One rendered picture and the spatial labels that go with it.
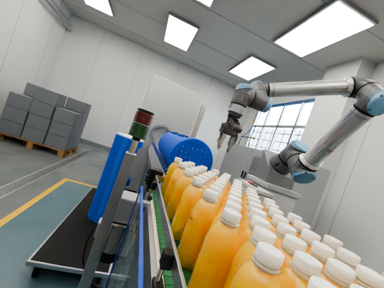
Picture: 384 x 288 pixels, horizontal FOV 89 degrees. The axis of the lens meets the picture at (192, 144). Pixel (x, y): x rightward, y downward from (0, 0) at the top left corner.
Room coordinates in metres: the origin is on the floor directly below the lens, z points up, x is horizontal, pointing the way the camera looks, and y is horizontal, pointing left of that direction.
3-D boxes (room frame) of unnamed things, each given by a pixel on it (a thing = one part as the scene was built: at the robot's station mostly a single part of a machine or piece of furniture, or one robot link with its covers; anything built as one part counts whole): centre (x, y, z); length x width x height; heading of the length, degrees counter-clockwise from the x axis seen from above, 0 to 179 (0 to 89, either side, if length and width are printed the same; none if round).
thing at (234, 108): (1.09, -0.16, 1.45); 0.10 x 0.09 x 0.05; 105
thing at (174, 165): (1.02, 0.04, 0.99); 0.07 x 0.07 x 0.19
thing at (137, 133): (0.70, 0.19, 1.18); 0.06 x 0.06 x 0.05
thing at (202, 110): (2.69, 0.02, 0.85); 0.06 x 0.06 x 1.70; 15
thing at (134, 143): (0.70, 0.19, 1.18); 0.06 x 0.06 x 0.16
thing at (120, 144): (2.01, 0.61, 0.59); 0.28 x 0.28 x 0.88
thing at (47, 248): (2.01, 0.66, 0.08); 1.50 x 0.52 x 0.15; 14
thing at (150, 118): (0.70, 0.19, 1.23); 0.06 x 0.06 x 0.04
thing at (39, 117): (4.16, 3.03, 0.59); 1.20 x 0.80 x 1.19; 104
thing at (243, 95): (1.09, -0.17, 1.54); 0.10 x 0.09 x 0.12; 100
